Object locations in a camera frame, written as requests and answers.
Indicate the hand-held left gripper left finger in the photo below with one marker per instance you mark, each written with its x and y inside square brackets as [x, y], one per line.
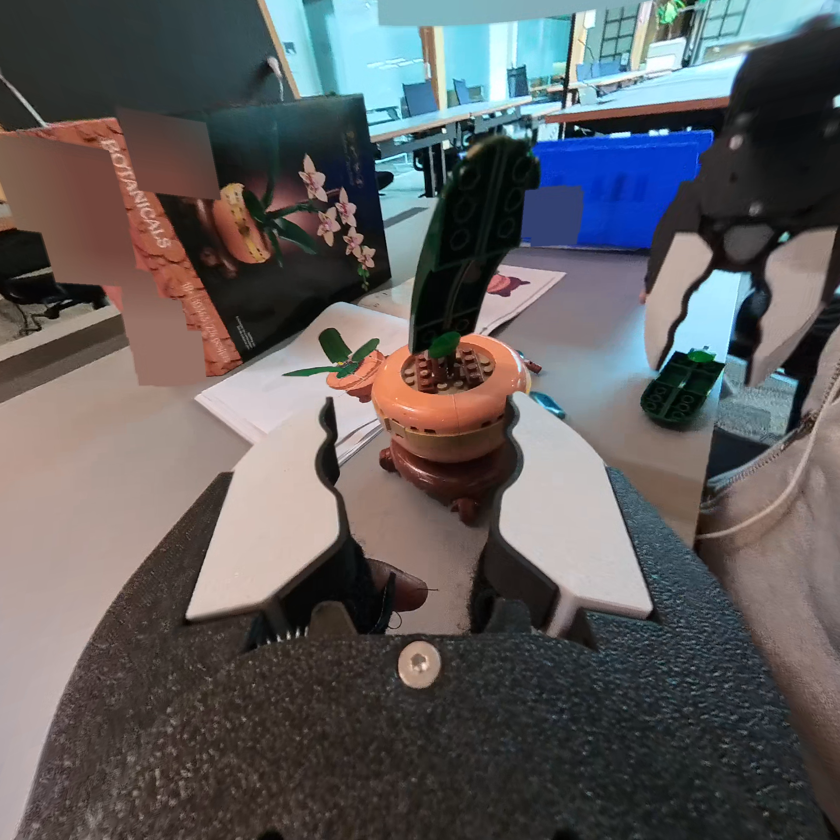
[275, 525]

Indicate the grey desk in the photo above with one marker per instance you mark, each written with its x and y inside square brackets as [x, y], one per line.
[98, 492]

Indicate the white rounded-tip rod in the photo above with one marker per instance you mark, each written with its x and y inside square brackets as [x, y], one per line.
[23, 98]
[274, 69]

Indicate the brown-topped office desk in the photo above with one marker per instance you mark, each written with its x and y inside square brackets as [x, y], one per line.
[643, 92]
[446, 118]

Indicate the blue plastic bin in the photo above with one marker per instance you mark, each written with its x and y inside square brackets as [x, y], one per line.
[623, 190]

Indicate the green potted plant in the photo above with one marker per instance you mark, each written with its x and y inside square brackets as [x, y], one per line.
[673, 12]

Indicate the black orchid toy set box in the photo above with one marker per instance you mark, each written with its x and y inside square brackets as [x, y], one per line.
[295, 262]

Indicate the toy flower pot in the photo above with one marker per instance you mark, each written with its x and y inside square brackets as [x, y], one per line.
[446, 420]

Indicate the long dark green toy leaf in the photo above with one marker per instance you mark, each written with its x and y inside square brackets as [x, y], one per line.
[472, 243]
[682, 390]

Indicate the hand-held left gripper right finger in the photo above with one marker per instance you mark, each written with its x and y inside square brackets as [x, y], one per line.
[564, 525]

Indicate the person's left hand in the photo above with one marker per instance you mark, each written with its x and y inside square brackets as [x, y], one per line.
[403, 587]

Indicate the building instruction booklet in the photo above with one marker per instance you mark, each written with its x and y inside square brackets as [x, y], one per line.
[282, 394]

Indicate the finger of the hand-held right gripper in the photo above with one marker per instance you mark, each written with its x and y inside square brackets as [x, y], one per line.
[673, 282]
[800, 289]

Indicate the black office chair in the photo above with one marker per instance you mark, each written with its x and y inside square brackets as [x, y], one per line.
[420, 98]
[518, 82]
[46, 282]

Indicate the large black cardboard board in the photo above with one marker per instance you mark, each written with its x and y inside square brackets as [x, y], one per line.
[131, 52]

